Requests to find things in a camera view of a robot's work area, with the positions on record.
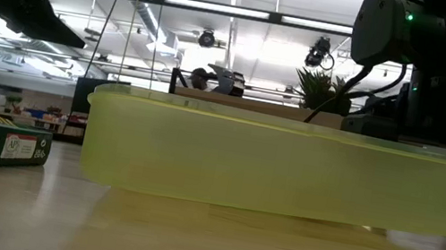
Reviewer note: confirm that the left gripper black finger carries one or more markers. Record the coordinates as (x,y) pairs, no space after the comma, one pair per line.
(54,21)
(45,35)

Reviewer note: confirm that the yellow-green translucent pencil case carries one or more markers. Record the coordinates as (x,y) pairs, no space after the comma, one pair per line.
(279,171)

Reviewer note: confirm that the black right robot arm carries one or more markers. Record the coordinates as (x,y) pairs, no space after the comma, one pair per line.
(384,29)

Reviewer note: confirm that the black monitor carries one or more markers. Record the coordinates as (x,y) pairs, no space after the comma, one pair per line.
(80,105)

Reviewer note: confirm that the potted succulent plant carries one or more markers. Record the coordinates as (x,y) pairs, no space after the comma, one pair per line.
(317,93)

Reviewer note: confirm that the person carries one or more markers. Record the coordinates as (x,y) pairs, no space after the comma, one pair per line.
(199,78)

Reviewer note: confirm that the round black overhead camera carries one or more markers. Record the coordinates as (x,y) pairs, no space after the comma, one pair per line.
(206,39)

